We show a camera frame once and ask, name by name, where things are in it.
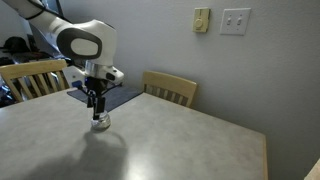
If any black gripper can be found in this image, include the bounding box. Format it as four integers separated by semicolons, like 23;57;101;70
85;77;108;120

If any white round jar lid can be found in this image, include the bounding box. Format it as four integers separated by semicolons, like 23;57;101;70
92;111;110;122

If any dark blue cloth mat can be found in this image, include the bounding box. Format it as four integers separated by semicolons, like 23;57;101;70
66;83;143;113

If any light wooden slat-back chair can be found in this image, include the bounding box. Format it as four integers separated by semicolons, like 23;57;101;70
142;70;198;109
0;59;72;103

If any black bag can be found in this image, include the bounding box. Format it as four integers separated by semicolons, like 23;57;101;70
2;36;32;56

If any beige counter corner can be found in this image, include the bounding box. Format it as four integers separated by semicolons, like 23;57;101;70
303;158;320;180

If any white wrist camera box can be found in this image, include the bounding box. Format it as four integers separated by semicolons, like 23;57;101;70
62;65;87;89

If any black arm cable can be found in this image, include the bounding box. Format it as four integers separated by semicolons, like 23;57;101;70
19;0;46;20

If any beige wall thermostat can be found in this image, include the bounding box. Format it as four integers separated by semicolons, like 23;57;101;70
192;7;211;34

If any white double light switch plate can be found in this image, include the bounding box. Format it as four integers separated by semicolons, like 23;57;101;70
219;7;252;36

